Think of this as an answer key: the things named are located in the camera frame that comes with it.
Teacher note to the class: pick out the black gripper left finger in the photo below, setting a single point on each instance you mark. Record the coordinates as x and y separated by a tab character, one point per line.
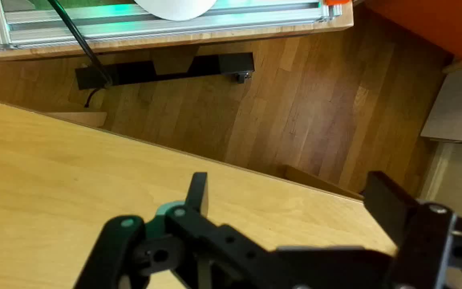
198	197

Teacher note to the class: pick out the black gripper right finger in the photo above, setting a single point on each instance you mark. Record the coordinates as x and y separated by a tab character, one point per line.
390	206

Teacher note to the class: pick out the orange box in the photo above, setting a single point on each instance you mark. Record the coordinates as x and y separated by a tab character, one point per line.
438	22

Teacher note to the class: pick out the aluminium extrusion robot base frame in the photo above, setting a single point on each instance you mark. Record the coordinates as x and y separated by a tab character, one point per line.
36	23

